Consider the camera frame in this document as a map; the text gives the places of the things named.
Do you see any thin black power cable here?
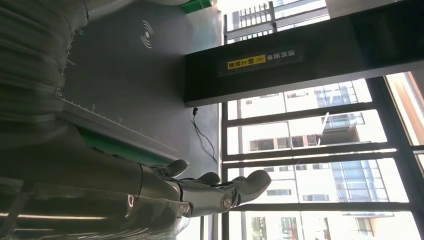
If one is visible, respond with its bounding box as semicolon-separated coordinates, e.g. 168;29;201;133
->
191;106;219;165

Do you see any pale building outside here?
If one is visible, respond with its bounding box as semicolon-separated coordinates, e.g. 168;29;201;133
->
225;0;424;240

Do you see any black yellow label sticker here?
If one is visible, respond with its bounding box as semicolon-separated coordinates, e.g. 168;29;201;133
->
216;46;305;78

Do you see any black scanner machine with column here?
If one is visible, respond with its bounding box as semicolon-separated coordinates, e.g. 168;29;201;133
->
56;0;424;163

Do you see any green plastic crate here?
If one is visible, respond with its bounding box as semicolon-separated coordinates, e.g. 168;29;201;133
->
180;0;214;15

